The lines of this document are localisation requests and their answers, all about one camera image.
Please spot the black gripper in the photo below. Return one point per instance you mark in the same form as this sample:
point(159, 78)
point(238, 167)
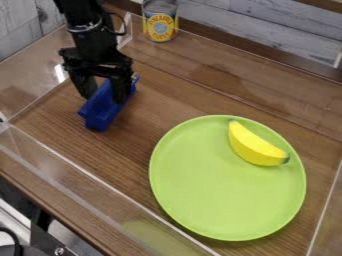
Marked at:
point(95, 57)

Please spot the blue plastic block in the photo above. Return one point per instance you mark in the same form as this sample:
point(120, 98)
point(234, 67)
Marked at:
point(100, 109)

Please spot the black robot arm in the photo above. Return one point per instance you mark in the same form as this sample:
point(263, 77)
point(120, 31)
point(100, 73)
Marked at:
point(87, 14)

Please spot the green round plate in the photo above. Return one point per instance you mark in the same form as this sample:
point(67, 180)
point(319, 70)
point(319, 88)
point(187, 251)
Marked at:
point(215, 194)

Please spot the yellow labelled tin can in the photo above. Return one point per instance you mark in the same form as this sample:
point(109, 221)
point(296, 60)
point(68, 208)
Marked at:
point(160, 19)

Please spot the clear acrylic tray walls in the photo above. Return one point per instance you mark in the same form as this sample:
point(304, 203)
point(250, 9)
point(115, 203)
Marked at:
point(87, 176)

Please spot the yellow half-round block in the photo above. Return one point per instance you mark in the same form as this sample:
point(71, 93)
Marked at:
point(252, 148)

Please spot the black metal stand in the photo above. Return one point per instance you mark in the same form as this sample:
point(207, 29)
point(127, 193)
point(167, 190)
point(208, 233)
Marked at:
point(41, 240)

